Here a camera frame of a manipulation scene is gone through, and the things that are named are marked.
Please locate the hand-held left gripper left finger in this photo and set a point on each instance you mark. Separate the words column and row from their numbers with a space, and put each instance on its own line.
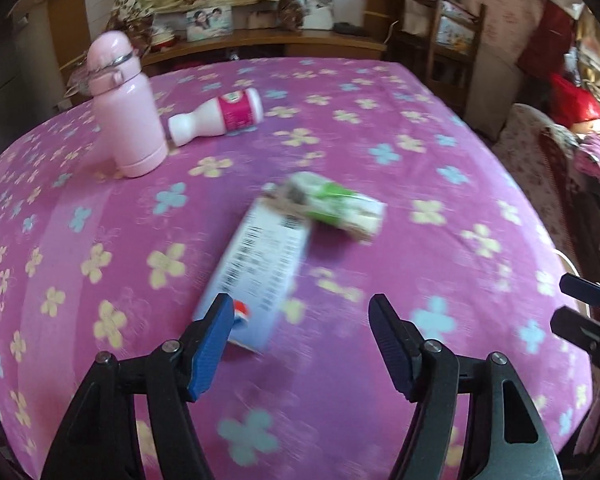
column 210, row 350

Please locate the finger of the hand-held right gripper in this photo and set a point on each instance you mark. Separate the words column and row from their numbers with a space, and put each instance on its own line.
column 580, row 286
column 575, row 322

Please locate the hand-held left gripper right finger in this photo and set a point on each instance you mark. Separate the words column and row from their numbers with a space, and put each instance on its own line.
column 392, row 347

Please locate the white barcode box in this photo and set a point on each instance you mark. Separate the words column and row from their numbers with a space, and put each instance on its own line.
column 255, row 270

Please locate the pink floral blanket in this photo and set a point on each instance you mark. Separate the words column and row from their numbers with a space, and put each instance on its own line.
column 430, row 260

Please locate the floral covered sofa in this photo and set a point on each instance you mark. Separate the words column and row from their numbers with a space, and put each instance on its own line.
column 530, row 160

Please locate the small green white packet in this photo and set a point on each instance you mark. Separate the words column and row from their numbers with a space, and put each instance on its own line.
column 340, row 205

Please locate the red plastic bag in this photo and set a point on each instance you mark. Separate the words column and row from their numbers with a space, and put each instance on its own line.
column 575, row 102

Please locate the pink water bottle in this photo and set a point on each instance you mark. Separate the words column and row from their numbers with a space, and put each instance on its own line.
column 125, row 125

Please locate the white yogurt bottle pink label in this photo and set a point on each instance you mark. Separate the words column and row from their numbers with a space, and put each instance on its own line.
column 230, row 110

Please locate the red hanging bag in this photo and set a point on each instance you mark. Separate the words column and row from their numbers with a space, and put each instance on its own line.
column 547, row 40

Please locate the wooden chair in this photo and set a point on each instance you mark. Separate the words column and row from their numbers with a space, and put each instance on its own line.
column 437, row 50

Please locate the wooden headboard shelf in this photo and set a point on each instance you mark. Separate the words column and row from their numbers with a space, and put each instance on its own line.
column 280, row 42

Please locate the red white pot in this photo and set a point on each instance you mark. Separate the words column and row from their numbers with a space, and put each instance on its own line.
column 164, row 37

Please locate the black pouch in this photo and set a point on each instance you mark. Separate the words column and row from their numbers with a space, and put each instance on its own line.
column 349, row 28

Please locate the framed couple photo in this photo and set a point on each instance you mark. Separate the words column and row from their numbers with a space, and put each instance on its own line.
column 207, row 22

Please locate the wedding photo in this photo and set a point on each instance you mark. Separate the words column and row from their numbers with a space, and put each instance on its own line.
column 320, row 10

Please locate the small photo frame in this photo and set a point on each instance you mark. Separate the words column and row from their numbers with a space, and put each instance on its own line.
column 262, row 19

